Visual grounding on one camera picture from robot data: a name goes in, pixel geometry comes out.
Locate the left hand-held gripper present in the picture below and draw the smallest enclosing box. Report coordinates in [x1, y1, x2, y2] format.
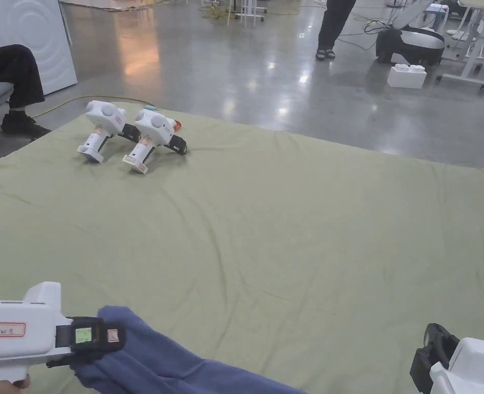
[0, 281, 127, 388]

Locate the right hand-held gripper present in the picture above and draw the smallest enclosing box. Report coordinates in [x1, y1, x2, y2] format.
[410, 323, 484, 394]

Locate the dark blue garment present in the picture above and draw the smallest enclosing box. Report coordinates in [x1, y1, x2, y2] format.
[71, 304, 308, 394]

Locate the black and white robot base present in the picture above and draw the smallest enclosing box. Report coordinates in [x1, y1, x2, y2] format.
[375, 0, 446, 66]

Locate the person's left hand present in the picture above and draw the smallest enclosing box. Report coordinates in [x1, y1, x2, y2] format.
[0, 374, 32, 394]

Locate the bed with pale green sheet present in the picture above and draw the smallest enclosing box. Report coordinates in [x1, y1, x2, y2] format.
[0, 102, 484, 394]

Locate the spare white hand-held gripper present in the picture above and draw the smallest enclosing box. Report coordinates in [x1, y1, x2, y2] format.
[122, 107, 188, 175]
[76, 100, 142, 164]

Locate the white foam block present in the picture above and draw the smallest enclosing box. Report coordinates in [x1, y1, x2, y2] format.
[387, 63, 428, 89]

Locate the white washing machine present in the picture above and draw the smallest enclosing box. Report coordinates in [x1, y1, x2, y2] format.
[0, 0, 78, 97]

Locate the white desk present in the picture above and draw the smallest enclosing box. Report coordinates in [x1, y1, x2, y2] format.
[435, 0, 484, 94]

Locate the white metal stand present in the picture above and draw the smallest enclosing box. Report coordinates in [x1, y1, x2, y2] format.
[228, 0, 267, 24]

